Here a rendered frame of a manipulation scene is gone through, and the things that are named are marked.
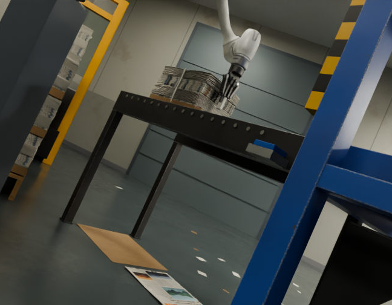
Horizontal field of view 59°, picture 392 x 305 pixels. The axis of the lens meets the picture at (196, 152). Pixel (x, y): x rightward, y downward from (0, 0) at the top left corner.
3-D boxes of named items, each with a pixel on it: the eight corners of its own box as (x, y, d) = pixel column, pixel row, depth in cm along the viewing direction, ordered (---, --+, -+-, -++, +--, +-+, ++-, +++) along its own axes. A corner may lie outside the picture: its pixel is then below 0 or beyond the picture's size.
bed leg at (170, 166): (129, 233, 228) (173, 140, 231) (136, 235, 232) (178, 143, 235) (133, 238, 224) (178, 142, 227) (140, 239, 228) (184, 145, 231)
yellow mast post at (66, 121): (42, 161, 346) (121, -3, 355) (42, 160, 354) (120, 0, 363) (51, 165, 349) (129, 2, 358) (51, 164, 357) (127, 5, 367)
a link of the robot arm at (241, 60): (230, 52, 179) (226, 63, 179) (244, 53, 173) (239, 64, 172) (241, 62, 186) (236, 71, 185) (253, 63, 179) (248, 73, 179)
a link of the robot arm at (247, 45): (255, 60, 176) (244, 65, 188) (267, 33, 177) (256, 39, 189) (238, 50, 173) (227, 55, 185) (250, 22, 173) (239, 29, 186)
